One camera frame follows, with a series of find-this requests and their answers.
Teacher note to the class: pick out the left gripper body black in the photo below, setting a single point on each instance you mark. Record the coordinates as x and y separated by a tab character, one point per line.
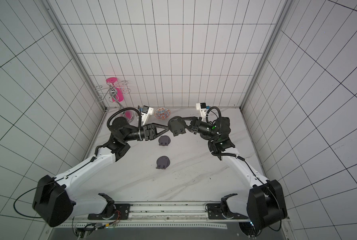
147	132

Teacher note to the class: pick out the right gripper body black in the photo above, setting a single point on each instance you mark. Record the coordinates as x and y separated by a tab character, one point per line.
195	125

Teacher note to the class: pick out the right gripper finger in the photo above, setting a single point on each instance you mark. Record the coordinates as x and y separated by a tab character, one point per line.
189	128
187	120

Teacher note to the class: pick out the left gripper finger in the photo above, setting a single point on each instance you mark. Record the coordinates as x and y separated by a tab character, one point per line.
161	133
166	128

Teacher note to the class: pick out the black phone stand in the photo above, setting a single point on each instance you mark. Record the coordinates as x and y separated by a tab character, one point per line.
176	126

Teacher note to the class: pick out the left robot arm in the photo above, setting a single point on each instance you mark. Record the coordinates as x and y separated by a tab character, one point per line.
56	197

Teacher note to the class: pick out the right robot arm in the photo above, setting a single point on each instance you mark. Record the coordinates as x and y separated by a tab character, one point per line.
265	204

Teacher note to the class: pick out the colourful patterned bowl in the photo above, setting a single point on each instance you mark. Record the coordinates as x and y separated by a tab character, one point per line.
162	113

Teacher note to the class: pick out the pink cup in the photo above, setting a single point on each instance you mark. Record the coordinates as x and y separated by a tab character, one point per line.
116	95

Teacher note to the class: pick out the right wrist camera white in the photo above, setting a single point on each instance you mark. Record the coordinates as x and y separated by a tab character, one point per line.
202	108

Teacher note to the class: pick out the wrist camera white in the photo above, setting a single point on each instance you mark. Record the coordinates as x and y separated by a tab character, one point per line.
202	108
146	113

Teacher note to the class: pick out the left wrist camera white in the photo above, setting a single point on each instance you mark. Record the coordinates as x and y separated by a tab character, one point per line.
146	113

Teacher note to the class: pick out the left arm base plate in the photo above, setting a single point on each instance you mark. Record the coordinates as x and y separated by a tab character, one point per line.
112	213

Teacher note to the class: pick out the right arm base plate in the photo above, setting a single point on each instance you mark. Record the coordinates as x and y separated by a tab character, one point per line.
219	211

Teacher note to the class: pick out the aluminium mounting rail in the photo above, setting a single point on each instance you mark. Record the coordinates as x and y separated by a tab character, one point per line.
157	215

